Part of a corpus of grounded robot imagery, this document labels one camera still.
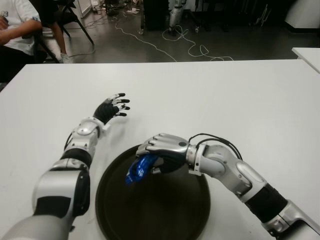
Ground white curved cabinet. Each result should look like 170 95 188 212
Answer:
284 0 320 33

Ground left robot hand black silver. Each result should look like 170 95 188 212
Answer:
92 92 131 125

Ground black cabinet on casters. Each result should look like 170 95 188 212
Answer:
139 0 171 35

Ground white cable on floor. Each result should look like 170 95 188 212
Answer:
113 14 235 62

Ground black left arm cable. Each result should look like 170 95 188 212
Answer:
62 131 75 152

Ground white side table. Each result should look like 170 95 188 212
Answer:
291 46 320 75

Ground blue Oreo cookie packet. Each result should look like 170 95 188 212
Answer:
124 154 158 187

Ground seated person in white shirt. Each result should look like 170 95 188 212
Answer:
0 0 43 83

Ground right robot hand black silver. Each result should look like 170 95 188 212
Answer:
135 133 191 176

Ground silver robot leg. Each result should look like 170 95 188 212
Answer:
168 0 186 32

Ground black wheeled stand frame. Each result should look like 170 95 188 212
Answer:
184 0 231 33

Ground black folding chair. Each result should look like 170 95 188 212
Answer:
32 0 95 63

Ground bare leg with white shoe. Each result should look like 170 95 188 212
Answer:
43 21 73 64

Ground round dark brown tray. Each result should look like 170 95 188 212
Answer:
94 144 211 240

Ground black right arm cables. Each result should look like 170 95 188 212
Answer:
188 133 243 161

